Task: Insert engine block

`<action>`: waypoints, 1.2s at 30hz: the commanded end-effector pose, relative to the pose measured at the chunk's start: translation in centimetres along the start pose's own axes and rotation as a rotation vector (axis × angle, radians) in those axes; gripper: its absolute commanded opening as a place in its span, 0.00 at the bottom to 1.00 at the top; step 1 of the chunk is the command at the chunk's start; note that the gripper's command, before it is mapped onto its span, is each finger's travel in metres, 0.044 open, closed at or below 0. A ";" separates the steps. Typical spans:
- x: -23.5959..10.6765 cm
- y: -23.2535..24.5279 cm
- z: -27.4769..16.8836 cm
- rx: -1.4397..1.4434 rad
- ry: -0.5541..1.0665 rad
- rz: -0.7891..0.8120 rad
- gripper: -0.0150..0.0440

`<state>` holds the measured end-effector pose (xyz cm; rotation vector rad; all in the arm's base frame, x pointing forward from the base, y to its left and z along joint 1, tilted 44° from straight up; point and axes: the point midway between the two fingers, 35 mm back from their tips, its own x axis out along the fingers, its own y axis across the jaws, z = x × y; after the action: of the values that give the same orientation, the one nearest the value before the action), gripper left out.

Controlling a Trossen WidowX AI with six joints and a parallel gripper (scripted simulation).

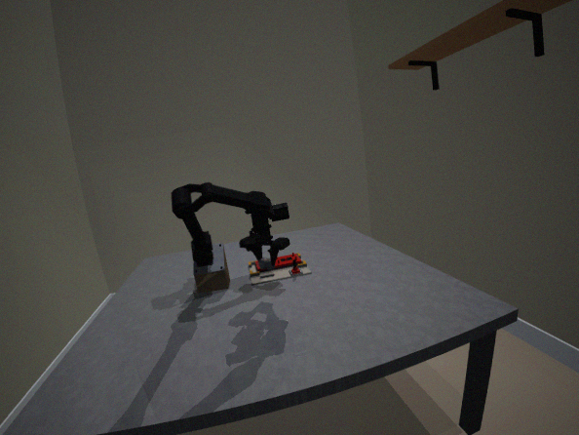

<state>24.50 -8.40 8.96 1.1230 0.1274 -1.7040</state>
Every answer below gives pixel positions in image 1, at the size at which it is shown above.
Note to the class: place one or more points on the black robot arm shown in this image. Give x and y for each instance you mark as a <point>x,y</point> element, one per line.
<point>255,203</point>

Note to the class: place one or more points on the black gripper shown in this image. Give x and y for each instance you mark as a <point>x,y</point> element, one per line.
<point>275,245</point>

